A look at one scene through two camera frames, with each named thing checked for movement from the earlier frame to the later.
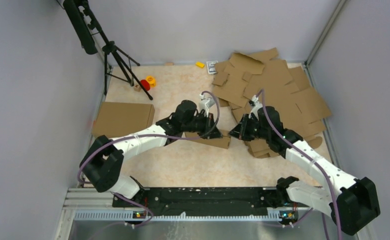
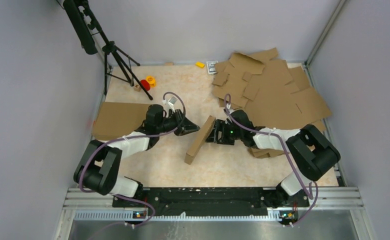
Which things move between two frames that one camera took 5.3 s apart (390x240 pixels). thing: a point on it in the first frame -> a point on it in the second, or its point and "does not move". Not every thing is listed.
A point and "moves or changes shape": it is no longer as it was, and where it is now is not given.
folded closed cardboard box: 117,119 does not move
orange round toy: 151,80 does not move
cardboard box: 223,142 moves or changes shape
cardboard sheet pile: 260,77 does not move
